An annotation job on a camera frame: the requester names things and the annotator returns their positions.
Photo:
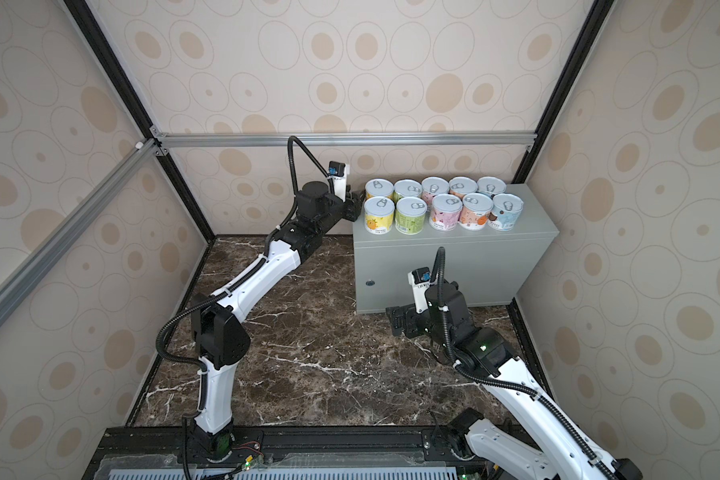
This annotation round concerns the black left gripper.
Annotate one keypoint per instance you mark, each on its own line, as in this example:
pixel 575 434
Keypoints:
pixel 352 208

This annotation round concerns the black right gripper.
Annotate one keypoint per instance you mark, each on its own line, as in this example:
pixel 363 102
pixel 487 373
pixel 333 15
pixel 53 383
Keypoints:
pixel 409 314

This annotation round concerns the yellow green label can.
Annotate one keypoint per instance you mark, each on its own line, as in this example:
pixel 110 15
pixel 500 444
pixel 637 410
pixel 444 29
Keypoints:
pixel 379 215

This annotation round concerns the light green label can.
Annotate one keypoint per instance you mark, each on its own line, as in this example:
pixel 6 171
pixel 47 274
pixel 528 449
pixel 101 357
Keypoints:
pixel 406 188

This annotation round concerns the red label can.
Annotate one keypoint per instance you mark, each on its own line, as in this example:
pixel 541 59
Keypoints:
pixel 432 187

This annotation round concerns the orange label can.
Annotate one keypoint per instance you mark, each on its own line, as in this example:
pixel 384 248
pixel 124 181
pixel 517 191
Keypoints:
pixel 461 186

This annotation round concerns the white pink label can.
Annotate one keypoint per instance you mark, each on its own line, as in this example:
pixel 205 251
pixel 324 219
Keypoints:
pixel 475 210

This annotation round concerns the teal label can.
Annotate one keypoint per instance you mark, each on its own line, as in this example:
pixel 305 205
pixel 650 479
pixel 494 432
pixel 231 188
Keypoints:
pixel 490 186

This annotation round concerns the blue label can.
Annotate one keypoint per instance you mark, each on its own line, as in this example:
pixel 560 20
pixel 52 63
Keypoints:
pixel 505 211

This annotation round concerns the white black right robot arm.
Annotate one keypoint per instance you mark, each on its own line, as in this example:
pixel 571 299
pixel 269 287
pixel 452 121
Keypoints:
pixel 559 448

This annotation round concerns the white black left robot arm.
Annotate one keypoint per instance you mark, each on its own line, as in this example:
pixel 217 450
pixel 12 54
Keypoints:
pixel 220 339

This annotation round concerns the grey metal cabinet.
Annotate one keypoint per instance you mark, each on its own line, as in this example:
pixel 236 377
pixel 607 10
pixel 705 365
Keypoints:
pixel 489 266

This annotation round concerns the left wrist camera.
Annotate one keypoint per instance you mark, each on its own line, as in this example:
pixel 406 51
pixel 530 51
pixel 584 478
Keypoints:
pixel 338 177

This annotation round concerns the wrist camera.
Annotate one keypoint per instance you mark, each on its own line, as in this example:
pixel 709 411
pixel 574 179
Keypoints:
pixel 338 177
pixel 420 280

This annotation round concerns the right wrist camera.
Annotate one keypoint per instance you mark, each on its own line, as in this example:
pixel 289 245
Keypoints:
pixel 420 280

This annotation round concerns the horizontal aluminium rail back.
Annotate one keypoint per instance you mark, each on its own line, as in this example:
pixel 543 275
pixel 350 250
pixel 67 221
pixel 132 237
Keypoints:
pixel 353 139

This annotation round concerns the black frame post left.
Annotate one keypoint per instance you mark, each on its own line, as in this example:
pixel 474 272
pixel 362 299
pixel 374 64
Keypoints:
pixel 83 17

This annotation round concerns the black frame post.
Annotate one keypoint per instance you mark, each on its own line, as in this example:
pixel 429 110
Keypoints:
pixel 83 17
pixel 596 18

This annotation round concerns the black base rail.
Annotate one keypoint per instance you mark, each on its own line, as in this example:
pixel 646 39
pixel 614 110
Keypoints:
pixel 337 452

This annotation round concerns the black frame post right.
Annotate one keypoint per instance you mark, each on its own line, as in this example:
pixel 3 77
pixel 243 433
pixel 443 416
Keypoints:
pixel 596 18

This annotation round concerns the diagonal aluminium rail left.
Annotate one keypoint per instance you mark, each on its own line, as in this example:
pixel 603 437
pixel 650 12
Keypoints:
pixel 17 286

